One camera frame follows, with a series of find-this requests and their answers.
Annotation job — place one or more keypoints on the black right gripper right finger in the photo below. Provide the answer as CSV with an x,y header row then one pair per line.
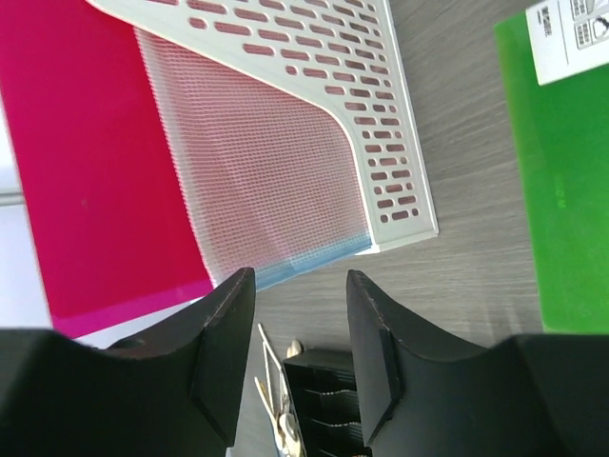
x,y
424,391

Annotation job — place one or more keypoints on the white thin plastic spoon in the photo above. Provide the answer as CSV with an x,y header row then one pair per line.
x,y
273,373

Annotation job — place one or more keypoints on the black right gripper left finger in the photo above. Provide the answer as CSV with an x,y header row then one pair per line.
x,y
173,389

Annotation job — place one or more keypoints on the mesh zipper pouch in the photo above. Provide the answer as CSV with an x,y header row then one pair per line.
x,y
268,180

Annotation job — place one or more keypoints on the green cutting mat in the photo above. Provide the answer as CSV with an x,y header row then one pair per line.
x,y
554,66

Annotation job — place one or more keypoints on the white file organizer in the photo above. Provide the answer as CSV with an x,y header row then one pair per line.
x,y
339,56

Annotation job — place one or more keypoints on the black cutlery tray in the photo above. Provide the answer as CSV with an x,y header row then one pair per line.
x,y
323,393

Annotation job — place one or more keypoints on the magenta plastic folder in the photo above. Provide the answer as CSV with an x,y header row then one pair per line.
x,y
94,234

